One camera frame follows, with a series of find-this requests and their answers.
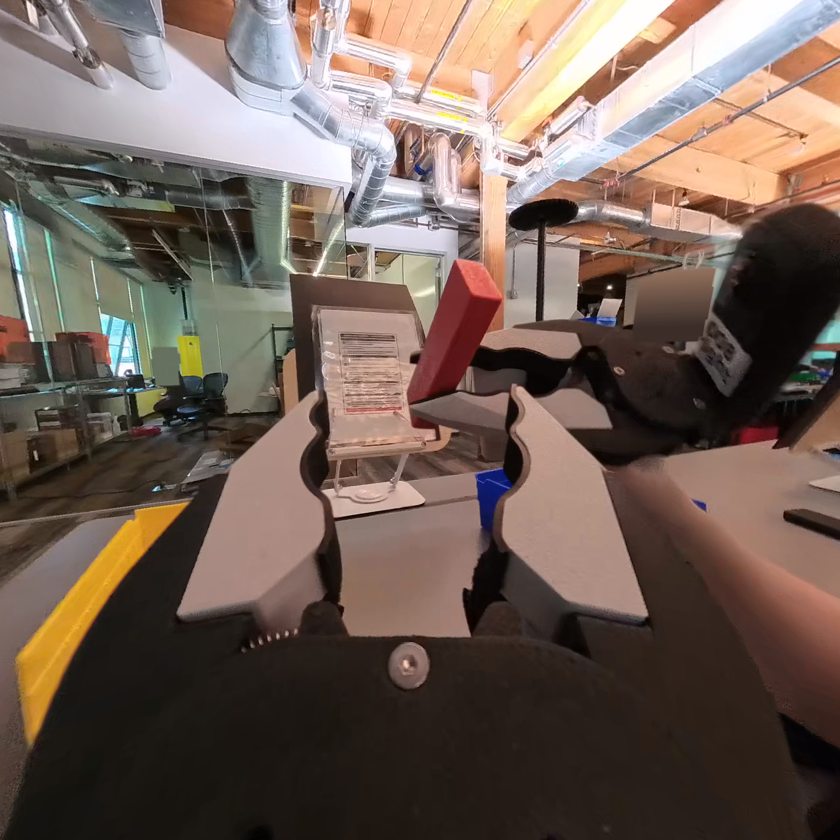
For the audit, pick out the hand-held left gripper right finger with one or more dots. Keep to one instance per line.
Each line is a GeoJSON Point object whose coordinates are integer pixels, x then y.
{"type": "Point", "coordinates": [571, 525]}

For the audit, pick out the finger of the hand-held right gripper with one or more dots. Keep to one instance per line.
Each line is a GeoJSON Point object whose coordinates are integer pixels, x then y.
{"type": "Point", "coordinates": [459, 420]}
{"type": "Point", "coordinates": [538, 333]}

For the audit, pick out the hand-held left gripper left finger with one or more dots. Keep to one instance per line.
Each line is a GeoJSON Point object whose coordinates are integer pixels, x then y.
{"type": "Point", "coordinates": [256, 512]}

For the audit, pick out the red rectangular block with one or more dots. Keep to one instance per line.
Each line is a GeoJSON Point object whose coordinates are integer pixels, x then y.
{"type": "Point", "coordinates": [453, 328]}

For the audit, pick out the person's right forearm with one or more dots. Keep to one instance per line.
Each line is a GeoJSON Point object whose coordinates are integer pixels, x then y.
{"type": "Point", "coordinates": [754, 590]}

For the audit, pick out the blue plastic bin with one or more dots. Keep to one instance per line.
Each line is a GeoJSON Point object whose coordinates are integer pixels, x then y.
{"type": "Point", "coordinates": [491, 499]}

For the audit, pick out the clear acrylic sign stand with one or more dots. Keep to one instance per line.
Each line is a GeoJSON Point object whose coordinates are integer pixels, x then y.
{"type": "Point", "coordinates": [367, 367]}

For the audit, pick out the black floor lamp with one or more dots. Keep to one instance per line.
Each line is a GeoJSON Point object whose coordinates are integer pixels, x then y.
{"type": "Point", "coordinates": [541, 213]}

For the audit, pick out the black office chair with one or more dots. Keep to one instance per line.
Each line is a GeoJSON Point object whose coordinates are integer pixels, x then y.
{"type": "Point", "coordinates": [169, 407]}
{"type": "Point", "coordinates": [210, 394]}

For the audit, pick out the cardboard panel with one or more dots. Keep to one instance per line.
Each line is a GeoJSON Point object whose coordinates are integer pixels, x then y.
{"type": "Point", "coordinates": [814, 420]}

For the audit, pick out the dark brown board stand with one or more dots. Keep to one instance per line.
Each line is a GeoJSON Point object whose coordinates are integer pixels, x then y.
{"type": "Point", "coordinates": [354, 292]}

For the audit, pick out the yellow cabinet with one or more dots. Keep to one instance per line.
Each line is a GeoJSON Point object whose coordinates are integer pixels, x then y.
{"type": "Point", "coordinates": [187, 361]}

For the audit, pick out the yellow plastic bin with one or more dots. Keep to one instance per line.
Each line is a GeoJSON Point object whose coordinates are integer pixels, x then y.
{"type": "Point", "coordinates": [79, 604]}

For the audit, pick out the black phone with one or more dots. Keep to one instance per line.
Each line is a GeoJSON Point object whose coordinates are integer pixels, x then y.
{"type": "Point", "coordinates": [814, 523]}

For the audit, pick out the metal shelving rack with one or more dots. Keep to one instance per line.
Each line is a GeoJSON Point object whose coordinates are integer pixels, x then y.
{"type": "Point", "coordinates": [59, 420]}

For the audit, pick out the long ceiling light fixture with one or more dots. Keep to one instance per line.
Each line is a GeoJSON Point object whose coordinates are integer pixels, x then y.
{"type": "Point", "coordinates": [577, 59]}

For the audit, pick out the wooden support post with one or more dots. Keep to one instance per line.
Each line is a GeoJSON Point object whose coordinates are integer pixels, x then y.
{"type": "Point", "coordinates": [493, 249]}

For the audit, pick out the silver ventilation duct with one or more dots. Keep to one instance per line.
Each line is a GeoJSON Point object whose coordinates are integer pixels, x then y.
{"type": "Point", "coordinates": [328, 118]}

